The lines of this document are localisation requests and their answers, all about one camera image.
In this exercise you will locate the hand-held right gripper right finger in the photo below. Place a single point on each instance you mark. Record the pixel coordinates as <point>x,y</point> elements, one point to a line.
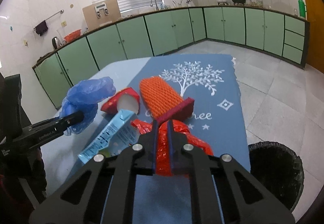
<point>170,143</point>

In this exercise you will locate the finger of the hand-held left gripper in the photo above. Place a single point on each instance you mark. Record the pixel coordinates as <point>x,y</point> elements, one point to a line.
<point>43,136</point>
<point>55,121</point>

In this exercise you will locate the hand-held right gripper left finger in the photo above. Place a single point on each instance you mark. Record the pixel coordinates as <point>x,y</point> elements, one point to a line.
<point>155,143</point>

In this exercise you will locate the red plastic bag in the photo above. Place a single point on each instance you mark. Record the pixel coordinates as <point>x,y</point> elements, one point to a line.
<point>163,155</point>

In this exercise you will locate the dark red sponge strip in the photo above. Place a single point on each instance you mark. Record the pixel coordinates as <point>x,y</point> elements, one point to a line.
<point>182,110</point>

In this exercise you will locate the blue plastic glove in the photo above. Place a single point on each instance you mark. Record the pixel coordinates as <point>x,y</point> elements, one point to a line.
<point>86,92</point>

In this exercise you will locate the light blue drink carton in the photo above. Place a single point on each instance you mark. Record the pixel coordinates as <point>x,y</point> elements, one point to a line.
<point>111,135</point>

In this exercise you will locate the orange foam net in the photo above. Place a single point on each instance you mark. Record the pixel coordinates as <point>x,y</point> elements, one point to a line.
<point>157,95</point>

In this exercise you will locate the red paper cup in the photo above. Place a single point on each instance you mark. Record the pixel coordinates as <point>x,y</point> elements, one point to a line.
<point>111,105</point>

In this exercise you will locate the black trash bin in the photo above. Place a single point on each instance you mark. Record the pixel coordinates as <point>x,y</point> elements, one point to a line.
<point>276,176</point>

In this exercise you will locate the dark blue tree-print tablecloth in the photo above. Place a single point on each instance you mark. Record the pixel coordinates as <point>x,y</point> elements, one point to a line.
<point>217,87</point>

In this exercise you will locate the steel kettle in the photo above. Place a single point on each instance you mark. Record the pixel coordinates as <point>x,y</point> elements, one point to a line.
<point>57,43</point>

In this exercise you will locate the dark purple cloth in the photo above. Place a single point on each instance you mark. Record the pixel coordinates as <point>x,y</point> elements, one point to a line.
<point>41,27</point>

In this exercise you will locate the light blue tablecloth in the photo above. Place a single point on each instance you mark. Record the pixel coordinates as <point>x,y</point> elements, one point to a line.
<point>121,69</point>

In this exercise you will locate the red plastic basin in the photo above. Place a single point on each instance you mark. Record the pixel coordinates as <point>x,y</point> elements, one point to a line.
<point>73,35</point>

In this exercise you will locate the brown board with white clips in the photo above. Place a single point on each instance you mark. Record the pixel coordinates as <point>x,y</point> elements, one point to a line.
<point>91,19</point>

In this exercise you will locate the green lower kitchen cabinets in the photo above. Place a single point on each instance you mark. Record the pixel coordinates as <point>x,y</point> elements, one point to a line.
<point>162,31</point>

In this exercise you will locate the small steel teapot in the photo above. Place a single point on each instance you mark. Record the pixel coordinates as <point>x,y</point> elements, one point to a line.
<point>188,2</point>

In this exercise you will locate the steel kitchen faucet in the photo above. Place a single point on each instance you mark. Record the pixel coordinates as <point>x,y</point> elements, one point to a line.
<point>154,1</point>

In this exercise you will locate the white cooking pot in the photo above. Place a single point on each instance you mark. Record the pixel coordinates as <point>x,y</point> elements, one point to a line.
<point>222,0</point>

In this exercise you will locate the black wok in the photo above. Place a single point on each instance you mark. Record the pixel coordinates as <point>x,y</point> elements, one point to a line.
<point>238,0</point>

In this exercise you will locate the closed wooden door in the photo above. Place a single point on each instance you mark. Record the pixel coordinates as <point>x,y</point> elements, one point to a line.
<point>313,24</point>

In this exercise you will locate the green thermos bottle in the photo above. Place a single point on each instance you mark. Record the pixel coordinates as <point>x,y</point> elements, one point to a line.
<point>301,8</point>

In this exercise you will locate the wall towel bar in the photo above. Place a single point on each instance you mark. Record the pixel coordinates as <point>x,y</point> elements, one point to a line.
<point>54,15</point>

